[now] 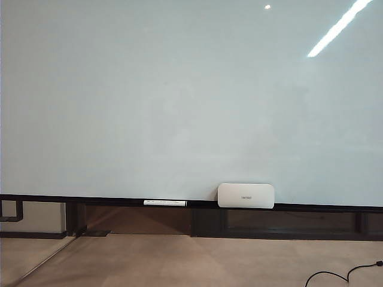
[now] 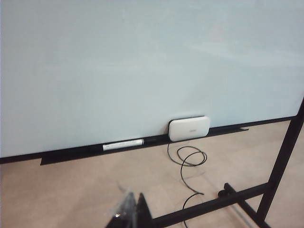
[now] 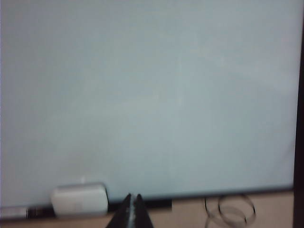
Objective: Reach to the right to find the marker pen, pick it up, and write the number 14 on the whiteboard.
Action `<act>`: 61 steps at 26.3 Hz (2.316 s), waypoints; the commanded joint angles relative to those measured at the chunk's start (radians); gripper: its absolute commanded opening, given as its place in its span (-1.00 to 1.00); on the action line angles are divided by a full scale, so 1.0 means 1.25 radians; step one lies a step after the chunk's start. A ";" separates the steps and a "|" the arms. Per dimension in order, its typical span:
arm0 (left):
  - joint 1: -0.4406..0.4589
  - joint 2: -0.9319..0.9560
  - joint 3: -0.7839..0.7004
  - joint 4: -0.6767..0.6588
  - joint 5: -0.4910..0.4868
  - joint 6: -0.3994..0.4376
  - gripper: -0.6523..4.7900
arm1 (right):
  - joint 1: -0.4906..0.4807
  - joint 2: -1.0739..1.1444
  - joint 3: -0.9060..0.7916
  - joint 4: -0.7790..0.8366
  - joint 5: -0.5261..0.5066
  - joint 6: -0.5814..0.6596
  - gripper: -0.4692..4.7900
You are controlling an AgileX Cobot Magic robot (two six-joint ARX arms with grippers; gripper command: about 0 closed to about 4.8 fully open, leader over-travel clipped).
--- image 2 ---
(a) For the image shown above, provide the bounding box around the white rectangular whiteboard eraser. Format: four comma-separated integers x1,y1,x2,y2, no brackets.
167,115,211,143

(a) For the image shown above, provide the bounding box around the white marker pen black cap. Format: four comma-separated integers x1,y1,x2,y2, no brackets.
102,135,159,151

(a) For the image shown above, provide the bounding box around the black metal whiteboard stand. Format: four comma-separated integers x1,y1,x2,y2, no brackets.
151,96,304,228

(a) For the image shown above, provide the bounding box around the white glass whiteboard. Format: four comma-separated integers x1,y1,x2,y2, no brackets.
0,0,304,165

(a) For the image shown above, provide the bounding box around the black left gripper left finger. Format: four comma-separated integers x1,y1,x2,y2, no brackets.
106,187,140,228

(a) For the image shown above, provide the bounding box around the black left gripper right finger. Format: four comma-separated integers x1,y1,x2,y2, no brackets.
135,191,154,228

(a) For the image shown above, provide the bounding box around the black floor power cable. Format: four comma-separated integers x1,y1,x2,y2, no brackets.
167,142,208,228

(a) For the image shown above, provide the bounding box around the black whiteboard marker tray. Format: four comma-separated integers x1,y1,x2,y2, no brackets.
40,127,250,167

